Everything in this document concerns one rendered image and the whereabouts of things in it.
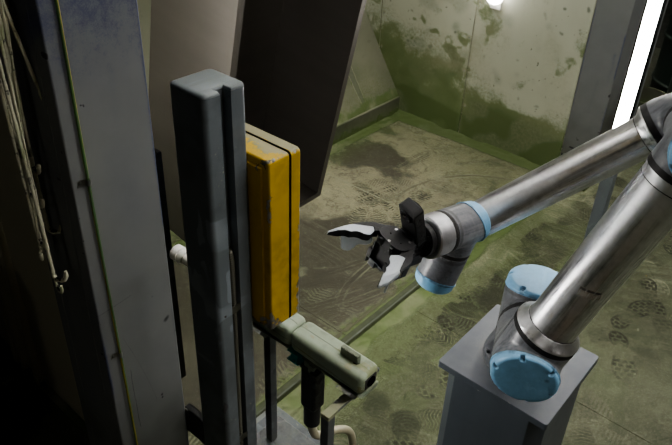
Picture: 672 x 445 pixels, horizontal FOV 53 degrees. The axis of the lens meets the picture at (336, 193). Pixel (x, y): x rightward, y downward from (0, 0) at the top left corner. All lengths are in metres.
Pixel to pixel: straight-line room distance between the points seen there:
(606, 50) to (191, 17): 2.30
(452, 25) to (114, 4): 3.04
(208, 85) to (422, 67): 3.58
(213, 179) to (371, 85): 3.56
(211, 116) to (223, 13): 1.19
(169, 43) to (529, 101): 2.35
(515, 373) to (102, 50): 1.05
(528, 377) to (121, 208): 0.92
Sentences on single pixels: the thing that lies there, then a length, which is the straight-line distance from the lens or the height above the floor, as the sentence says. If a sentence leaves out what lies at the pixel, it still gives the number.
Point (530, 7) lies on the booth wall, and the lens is 3.84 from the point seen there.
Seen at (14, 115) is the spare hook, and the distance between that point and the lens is 1.26.
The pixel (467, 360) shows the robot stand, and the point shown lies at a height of 0.64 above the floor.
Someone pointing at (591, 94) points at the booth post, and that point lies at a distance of 3.80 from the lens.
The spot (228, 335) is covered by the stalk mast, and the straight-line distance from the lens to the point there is 0.91.
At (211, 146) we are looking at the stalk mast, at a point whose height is 1.58.
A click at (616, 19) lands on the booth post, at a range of 3.67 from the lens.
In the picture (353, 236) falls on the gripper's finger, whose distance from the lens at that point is 1.29.
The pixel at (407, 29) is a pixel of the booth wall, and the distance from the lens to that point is 4.28.
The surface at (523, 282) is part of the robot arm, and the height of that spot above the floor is 0.91.
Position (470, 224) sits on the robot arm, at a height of 1.16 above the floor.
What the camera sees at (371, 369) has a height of 1.14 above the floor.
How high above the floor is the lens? 1.93
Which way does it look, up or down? 32 degrees down
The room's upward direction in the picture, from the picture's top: 2 degrees clockwise
